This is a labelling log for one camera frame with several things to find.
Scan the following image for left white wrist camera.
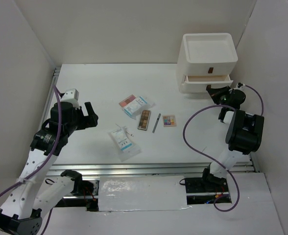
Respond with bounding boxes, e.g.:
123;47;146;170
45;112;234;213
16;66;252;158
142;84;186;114
60;89;79;103

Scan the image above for glitter eyeshadow palette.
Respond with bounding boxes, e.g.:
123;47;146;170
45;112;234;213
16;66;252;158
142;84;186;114
163;115;177;127

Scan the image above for brown eyeshadow palette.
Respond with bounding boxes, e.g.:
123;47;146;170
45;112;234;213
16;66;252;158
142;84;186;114
137;110;151;131

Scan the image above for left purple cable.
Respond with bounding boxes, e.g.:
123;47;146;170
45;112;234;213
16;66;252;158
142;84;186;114
0;84;69;235

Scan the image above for white drawer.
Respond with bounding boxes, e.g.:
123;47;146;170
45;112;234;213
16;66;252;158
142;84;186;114
176;75;233;94

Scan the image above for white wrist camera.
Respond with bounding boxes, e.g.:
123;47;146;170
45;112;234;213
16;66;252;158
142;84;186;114
60;89;79;103
236;82;246;91

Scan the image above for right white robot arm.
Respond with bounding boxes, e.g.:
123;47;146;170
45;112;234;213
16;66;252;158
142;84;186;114
200;85;264;192

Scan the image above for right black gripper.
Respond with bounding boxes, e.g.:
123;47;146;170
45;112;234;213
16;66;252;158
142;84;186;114
208;86;233;109

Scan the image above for cotton pad packet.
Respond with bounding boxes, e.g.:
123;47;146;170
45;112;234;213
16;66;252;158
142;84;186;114
123;96;155;119
107;126;142;162

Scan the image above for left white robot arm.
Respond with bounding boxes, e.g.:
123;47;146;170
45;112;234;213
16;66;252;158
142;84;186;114
0;102;98;235

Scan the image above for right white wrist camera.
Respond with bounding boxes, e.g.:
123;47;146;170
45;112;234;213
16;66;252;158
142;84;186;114
236;82;246;91

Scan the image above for pink blush palette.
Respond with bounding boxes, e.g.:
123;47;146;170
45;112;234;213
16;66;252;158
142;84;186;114
119;94;136;108

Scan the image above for white taped cover plate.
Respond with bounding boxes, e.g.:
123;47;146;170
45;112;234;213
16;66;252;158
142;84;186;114
98;176;188;212

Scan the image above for white drawer organizer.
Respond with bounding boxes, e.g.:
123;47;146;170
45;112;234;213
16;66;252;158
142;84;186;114
175;33;239;94

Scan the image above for houndstooth eyeliner pen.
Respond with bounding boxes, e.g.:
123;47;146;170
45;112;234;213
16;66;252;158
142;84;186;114
152;113;161;133

